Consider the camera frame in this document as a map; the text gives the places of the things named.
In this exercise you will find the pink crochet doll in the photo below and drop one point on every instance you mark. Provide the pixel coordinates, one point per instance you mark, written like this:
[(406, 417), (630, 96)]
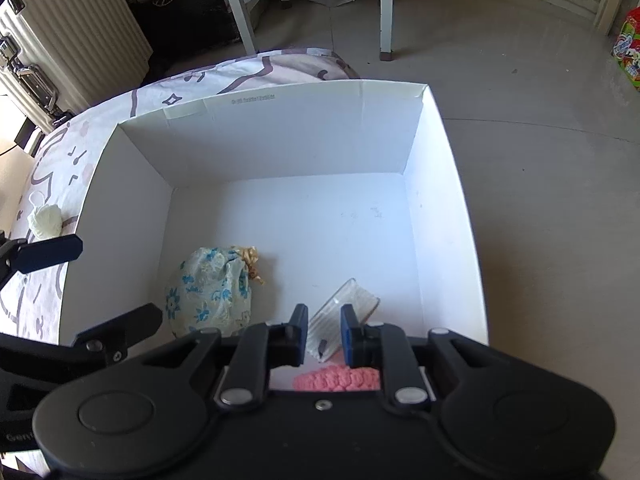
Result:
[(330, 380)]

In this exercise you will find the black bag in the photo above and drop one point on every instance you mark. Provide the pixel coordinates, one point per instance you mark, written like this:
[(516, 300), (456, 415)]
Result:
[(185, 25)]

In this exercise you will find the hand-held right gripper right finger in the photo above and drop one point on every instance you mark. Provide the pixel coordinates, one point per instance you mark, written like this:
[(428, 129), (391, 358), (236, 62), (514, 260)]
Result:
[(349, 335)]

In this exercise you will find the colourful printed carton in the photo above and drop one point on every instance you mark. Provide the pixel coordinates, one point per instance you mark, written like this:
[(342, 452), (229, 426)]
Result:
[(629, 50)]

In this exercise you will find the white table frame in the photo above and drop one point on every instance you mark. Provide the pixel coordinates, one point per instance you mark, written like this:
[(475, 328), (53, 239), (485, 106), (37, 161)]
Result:
[(386, 10)]

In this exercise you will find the white cardboard box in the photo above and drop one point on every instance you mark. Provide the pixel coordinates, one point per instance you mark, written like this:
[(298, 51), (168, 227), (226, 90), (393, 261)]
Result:
[(300, 210)]

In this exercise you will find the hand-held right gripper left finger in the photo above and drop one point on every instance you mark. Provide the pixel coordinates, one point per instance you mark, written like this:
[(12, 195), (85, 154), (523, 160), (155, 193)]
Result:
[(299, 335)]

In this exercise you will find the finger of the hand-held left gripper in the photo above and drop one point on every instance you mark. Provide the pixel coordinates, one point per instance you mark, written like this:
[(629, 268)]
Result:
[(50, 252), (135, 325)]

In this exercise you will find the beige ribbed suitcase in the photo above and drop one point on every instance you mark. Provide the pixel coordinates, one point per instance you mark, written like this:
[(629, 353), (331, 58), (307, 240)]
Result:
[(75, 25)]

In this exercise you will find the clear plastic case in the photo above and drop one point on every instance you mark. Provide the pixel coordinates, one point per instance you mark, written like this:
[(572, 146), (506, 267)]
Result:
[(345, 292)]

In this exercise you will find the cream yarn ball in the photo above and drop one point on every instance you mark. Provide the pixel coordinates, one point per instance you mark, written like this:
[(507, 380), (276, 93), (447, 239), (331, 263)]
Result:
[(46, 220)]

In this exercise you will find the printed bed sheet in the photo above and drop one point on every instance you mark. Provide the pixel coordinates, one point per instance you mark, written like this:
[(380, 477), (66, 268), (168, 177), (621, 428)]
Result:
[(55, 160)]

